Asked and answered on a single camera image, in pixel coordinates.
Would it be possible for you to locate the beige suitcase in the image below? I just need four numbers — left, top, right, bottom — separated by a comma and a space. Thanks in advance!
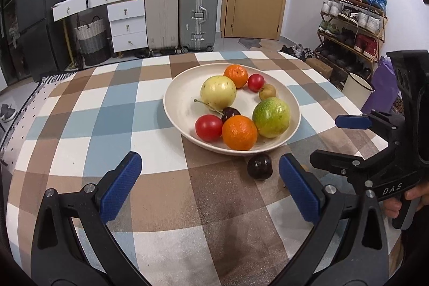
145, 0, 179, 51

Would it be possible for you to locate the wooden shoe rack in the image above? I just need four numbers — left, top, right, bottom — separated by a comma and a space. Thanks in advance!
316, 0, 388, 81

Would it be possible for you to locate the cream round plate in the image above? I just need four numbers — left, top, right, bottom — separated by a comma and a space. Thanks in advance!
163, 63, 301, 155

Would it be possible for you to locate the brown longan fruit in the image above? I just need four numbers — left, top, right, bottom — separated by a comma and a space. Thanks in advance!
258, 83, 276, 101

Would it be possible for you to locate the white drawer desk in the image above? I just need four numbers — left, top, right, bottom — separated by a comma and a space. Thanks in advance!
52, 0, 148, 53

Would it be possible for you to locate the woven laundry basket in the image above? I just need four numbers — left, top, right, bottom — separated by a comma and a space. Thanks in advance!
75, 15, 110, 66

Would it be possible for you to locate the dark cherry with stem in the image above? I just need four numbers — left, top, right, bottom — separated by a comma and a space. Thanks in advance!
193, 99, 241, 123

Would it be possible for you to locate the white enamel bucket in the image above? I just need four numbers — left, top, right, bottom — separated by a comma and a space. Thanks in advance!
342, 73, 375, 109

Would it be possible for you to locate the right hand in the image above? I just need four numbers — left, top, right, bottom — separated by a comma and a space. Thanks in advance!
383, 180, 429, 218

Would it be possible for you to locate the yellow green guava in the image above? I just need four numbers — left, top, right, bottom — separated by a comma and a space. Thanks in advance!
252, 97, 290, 139

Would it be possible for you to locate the purple bag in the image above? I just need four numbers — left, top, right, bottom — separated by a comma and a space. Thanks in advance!
361, 57, 399, 114

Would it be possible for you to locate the black refrigerator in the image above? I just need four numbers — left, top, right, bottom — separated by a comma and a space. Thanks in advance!
16, 0, 71, 81

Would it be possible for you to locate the red tomato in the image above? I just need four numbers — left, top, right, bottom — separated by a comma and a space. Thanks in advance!
247, 73, 265, 93
195, 115, 223, 142

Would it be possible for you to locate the checkered tablecloth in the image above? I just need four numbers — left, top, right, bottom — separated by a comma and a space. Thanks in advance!
2, 50, 386, 285

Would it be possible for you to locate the orange mandarin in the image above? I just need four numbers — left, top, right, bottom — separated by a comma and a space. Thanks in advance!
222, 115, 258, 151
223, 65, 249, 89

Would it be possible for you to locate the silver suitcase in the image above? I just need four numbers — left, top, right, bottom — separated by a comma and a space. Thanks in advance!
179, 0, 218, 53

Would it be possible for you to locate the dark plum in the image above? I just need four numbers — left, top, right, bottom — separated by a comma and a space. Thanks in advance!
247, 153, 273, 181

